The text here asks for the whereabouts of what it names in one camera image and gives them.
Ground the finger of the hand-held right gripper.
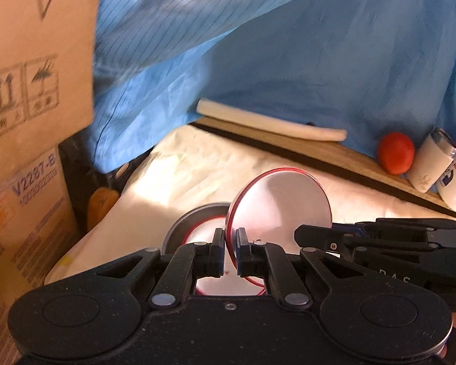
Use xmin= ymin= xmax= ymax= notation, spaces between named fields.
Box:
xmin=330 ymin=218 xmax=456 ymax=235
xmin=294 ymin=224 xmax=365 ymax=255

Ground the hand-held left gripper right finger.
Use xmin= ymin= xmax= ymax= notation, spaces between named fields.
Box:
xmin=236 ymin=227 xmax=365 ymax=308

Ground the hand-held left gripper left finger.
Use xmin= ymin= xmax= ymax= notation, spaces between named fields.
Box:
xmin=95 ymin=227 xmax=226 ymax=308

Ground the white bowl with red rim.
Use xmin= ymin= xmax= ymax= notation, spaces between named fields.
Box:
xmin=181 ymin=216 xmax=268 ymax=297
xmin=226 ymin=168 xmax=333 ymax=296

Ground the grey plate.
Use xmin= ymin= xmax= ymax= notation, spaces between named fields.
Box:
xmin=166 ymin=203 xmax=232 ymax=255

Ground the cream thermos flask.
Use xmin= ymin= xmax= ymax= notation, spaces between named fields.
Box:
xmin=406 ymin=128 xmax=456 ymax=193

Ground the red tomato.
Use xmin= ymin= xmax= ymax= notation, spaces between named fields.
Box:
xmin=377 ymin=132 xmax=416 ymax=176

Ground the wooden board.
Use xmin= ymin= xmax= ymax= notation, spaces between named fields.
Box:
xmin=190 ymin=117 xmax=456 ymax=222

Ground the cream tablecloth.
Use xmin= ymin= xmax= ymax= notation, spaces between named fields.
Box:
xmin=46 ymin=125 xmax=456 ymax=286

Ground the orange-brown rounded object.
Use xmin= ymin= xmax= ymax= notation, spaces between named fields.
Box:
xmin=87 ymin=188 xmax=120 ymax=232

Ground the cream rolling pin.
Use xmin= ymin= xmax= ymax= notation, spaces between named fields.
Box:
xmin=196 ymin=99 xmax=347 ymax=142

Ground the taped cardboard box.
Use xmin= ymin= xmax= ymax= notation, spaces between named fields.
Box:
xmin=0 ymin=145 xmax=80 ymax=365

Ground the blue striped garment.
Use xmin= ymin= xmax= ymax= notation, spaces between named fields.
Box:
xmin=93 ymin=0 xmax=456 ymax=173

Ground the large cardboard box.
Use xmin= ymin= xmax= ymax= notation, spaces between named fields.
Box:
xmin=0 ymin=0 xmax=107 ymax=156

